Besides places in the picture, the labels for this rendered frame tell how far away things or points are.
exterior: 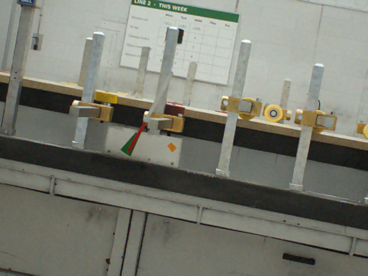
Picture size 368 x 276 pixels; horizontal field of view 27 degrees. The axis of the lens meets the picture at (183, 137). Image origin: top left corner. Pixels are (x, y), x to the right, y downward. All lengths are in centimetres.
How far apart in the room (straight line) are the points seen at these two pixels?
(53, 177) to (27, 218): 34
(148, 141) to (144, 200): 21
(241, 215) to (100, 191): 49
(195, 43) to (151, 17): 67
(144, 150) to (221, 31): 724
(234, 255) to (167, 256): 25
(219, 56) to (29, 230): 699
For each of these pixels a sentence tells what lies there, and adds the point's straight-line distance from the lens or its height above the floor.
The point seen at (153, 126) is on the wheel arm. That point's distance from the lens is 222.
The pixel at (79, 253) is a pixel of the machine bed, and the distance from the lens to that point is 292.
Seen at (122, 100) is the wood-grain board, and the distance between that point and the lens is 274.
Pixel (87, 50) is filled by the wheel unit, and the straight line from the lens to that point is 373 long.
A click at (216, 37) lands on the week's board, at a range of 973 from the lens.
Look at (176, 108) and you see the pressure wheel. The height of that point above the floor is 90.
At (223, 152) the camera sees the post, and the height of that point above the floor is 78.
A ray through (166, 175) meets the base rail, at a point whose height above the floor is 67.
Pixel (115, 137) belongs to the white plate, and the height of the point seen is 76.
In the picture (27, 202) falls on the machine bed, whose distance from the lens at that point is 294.
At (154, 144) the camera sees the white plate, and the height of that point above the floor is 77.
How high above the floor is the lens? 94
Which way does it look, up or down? 3 degrees down
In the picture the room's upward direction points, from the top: 10 degrees clockwise
